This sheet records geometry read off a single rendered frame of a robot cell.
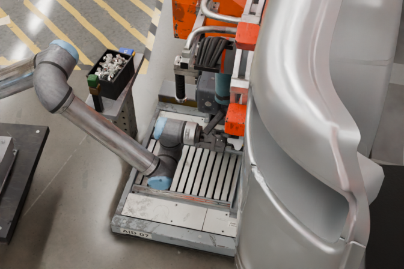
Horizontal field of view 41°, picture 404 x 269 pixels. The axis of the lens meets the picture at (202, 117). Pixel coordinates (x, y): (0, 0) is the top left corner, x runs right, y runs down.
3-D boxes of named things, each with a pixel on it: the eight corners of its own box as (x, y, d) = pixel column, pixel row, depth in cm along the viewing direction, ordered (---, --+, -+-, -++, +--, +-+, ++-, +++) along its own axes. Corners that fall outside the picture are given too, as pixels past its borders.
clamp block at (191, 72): (198, 78, 190) (198, 67, 186) (173, 74, 192) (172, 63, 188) (201, 68, 194) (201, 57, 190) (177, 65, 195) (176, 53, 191)
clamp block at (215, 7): (217, 20, 212) (217, 9, 208) (195, 16, 214) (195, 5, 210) (220, 12, 216) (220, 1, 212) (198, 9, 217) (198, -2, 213)
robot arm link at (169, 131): (159, 126, 219) (157, 110, 211) (189, 131, 217) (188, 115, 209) (153, 144, 213) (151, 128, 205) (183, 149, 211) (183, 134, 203)
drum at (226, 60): (255, 86, 205) (258, 58, 194) (201, 77, 208) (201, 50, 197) (261, 62, 214) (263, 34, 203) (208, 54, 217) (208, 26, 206)
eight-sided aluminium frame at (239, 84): (243, 158, 207) (252, 53, 166) (226, 155, 208) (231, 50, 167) (263, 65, 242) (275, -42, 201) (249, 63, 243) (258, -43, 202)
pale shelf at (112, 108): (117, 120, 241) (116, 116, 239) (82, 114, 244) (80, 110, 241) (145, 57, 269) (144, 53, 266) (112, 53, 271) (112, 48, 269)
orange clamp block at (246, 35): (258, 52, 177) (258, 45, 168) (235, 48, 178) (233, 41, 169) (262, 32, 178) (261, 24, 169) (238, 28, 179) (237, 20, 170)
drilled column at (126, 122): (132, 144, 286) (123, 89, 254) (115, 141, 287) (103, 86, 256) (137, 130, 292) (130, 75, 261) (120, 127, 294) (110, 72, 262)
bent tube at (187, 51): (236, 66, 183) (237, 42, 175) (181, 57, 186) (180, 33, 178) (244, 33, 195) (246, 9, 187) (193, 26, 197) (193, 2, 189)
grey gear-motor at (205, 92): (273, 146, 274) (281, 99, 248) (194, 132, 281) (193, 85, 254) (278, 120, 286) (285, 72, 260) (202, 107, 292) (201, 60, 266)
